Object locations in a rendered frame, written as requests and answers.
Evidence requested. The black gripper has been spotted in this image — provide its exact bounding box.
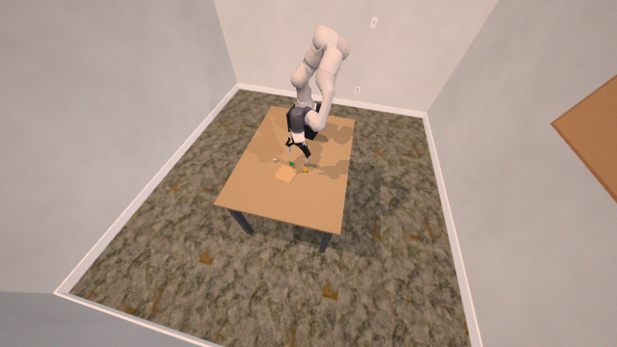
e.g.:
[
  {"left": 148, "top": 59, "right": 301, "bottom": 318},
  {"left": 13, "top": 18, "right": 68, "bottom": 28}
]
[{"left": 285, "top": 136, "right": 310, "bottom": 162}]

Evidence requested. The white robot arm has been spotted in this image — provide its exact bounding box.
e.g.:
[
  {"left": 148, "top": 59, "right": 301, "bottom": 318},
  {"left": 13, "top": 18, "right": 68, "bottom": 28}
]
[{"left": 289, "top": 25, "right": 351, "bottom": 144}]

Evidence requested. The orange flat mat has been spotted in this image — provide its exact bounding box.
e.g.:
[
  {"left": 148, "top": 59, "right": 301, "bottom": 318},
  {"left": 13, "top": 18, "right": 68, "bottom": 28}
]
[{"left": 274, "top": 165, "right": 297, "bottom": 184}]

